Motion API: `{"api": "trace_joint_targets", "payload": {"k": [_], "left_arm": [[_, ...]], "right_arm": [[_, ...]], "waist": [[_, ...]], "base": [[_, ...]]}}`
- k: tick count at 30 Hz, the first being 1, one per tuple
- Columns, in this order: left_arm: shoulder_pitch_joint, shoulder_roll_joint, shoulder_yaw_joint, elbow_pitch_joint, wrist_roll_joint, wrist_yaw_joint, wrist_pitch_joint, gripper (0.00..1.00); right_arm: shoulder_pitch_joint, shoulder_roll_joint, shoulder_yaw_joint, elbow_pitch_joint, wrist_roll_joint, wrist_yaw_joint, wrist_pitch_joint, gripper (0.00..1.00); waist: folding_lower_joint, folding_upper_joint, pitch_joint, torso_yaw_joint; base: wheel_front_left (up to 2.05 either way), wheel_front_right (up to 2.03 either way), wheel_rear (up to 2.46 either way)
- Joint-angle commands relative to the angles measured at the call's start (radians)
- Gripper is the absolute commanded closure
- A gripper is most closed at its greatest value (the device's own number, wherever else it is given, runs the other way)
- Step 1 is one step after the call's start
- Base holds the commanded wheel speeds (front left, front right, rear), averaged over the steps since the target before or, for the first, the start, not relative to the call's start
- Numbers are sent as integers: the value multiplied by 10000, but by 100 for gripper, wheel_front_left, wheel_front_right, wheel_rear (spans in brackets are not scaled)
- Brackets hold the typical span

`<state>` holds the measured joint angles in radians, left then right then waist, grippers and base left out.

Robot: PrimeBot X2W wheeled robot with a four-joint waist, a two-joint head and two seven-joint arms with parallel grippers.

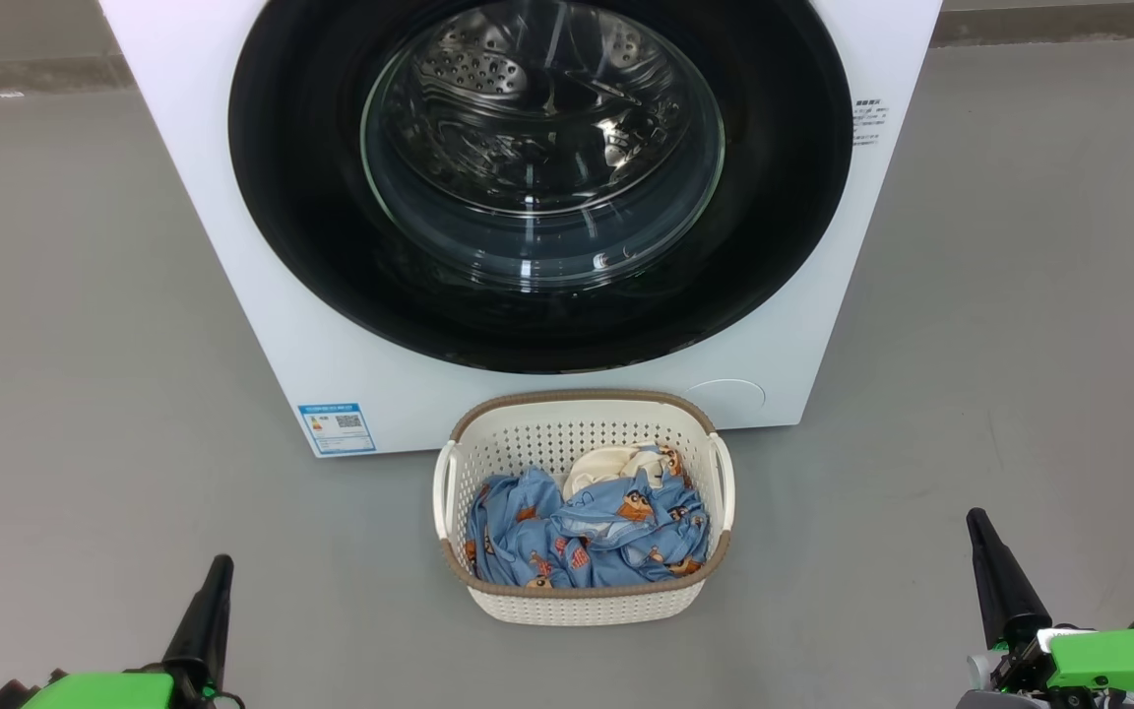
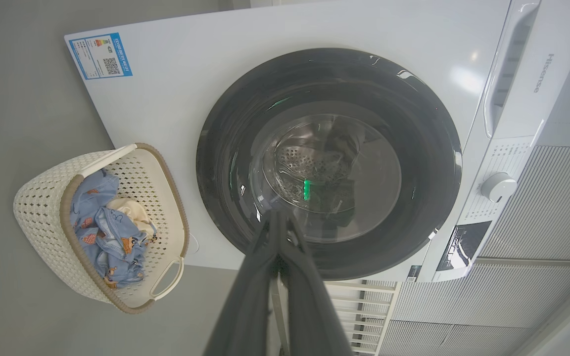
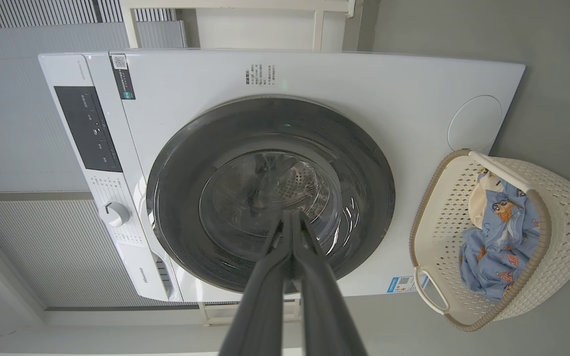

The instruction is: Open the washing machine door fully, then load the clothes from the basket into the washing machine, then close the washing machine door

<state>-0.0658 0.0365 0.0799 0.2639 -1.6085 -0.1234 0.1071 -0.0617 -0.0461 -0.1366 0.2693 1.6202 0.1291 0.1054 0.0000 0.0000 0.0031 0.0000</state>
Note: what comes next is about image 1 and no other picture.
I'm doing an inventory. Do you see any black-rimmed glass washer door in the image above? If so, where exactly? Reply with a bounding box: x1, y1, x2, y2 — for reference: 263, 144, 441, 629
228, 0, 855, 375

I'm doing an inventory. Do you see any small printed text sticker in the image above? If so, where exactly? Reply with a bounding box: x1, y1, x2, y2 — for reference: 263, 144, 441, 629
852, 97, 888, 149

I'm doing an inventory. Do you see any blue cartoon-print garment cream lining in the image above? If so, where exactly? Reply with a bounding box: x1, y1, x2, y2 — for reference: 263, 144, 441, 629
552, 443, 712, 582

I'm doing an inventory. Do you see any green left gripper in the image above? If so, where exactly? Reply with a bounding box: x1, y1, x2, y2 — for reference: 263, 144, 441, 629
21, 554, 235, 709

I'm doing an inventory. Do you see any cream perforated laundry basket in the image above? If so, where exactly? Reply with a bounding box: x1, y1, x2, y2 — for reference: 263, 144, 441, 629
432, 389, 736, 627

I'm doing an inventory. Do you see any white front-load washing machine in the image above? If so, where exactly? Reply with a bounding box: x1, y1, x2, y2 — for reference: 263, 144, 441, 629
99, 0, 944, 459

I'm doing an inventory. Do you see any blue energy label sticker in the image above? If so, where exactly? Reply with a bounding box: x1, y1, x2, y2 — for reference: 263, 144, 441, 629
297, 402, 377, 457

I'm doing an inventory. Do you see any washing machine drum with clothes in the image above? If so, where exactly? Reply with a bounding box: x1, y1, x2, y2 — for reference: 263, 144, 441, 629
362, 0, 725, 287

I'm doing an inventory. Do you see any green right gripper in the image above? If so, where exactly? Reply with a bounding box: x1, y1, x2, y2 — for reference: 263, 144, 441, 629
956, 508, 1134, 709

